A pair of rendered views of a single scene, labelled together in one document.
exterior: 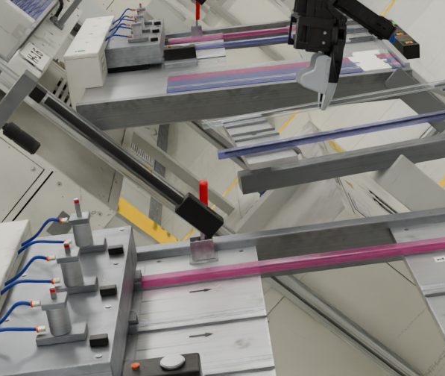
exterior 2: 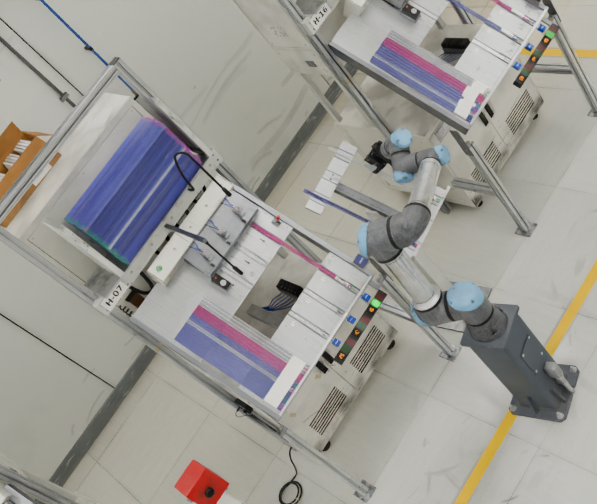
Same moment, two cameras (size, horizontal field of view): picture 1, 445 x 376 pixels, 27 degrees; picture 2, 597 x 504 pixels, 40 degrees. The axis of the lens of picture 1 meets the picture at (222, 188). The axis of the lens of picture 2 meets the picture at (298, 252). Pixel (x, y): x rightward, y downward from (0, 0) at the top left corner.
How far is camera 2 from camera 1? 2.80 m
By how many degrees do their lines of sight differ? 57
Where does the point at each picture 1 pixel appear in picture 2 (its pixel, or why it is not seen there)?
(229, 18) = not seen: outside the picture
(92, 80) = (354, 12)
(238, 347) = (250, 274)
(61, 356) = (202, 264)
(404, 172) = (374, 215)
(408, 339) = not seen: hidden behind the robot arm
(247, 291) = (271, 251)
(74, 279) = (222, 235)
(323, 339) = not seen: hidden behind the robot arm
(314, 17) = (374, 158)
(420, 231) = (334, 260)
